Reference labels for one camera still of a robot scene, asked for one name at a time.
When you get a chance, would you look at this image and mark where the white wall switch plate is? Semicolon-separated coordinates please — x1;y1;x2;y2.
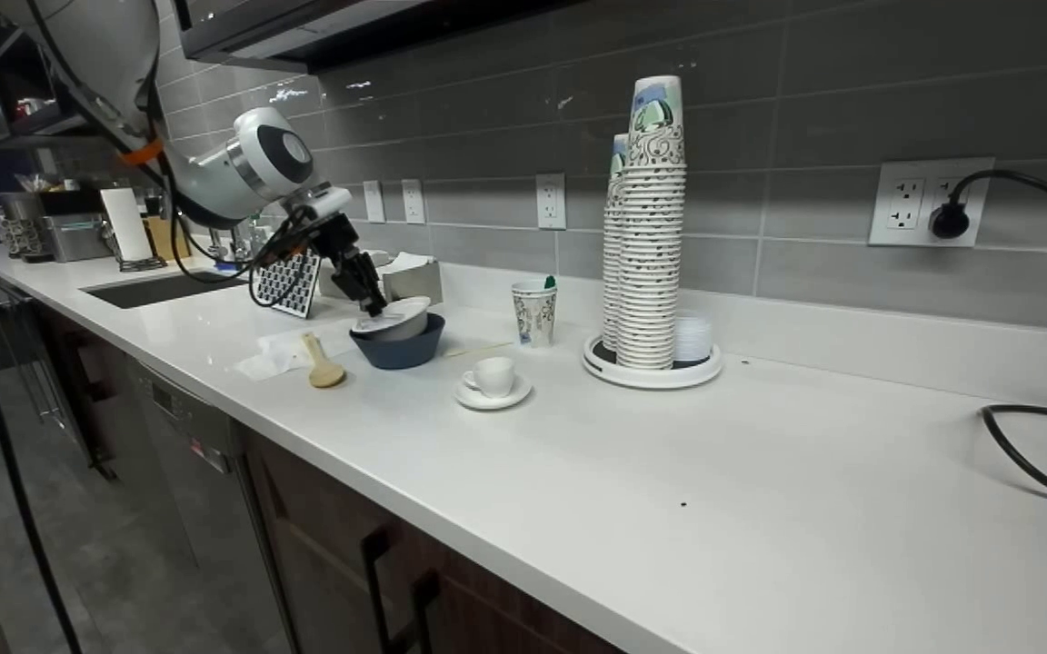
360;179;388;226

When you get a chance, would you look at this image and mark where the small white saucer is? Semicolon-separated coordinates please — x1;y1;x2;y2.
451;369;540;415

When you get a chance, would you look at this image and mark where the metal countertop appliance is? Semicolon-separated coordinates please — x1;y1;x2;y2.
0;184;111;265

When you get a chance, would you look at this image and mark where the stack of paper cups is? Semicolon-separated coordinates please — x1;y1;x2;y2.
602;132;643;359
620;71;689;369

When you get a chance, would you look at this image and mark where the white dome object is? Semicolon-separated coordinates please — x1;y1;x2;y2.
669;312;718;365

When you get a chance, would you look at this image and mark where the wooden spoon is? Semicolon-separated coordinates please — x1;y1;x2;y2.
297;331;353;392

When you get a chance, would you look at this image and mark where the white wall power outlet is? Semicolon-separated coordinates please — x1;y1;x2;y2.
536;169;571;232
398;175;431;228

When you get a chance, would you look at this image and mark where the black cable on counter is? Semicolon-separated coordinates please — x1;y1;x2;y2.
978;400;1047;508

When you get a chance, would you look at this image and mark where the counter sink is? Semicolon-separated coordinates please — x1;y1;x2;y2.
79;268;245;312

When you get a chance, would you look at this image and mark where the black power cord with plug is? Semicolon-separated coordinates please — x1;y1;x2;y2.
928;162;1047;244

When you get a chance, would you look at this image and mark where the dark blue bowl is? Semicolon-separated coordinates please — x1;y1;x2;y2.
347;310;449;375

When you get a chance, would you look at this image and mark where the black white checkerboard calibration board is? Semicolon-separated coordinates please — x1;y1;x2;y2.
245;248;329;323

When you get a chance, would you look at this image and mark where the orange strap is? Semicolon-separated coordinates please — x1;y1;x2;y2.
122;136;170;175

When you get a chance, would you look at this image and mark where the white sign stand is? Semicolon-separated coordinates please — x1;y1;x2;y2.
99;184;158;273

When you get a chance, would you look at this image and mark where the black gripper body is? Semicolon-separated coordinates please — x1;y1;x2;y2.
303;213;385;306

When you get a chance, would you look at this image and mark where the small white cup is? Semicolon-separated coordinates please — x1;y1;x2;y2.
468;351;519;400

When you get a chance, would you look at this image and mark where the clear plastic wrap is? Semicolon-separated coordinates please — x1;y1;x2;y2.
228;327;316;383

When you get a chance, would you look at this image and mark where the black cabinet handle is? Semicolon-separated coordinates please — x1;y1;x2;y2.
357;523;398;654

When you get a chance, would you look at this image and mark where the overhead cabinet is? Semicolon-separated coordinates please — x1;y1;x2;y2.
174;0;574;69

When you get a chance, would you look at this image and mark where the white bowl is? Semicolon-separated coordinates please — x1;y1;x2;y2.
351;295;438;346

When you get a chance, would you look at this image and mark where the wide white wall outlet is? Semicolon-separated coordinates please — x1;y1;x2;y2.
866;157;1000;249

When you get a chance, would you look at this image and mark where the white round cup tray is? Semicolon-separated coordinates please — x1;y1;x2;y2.
577;327;729;392

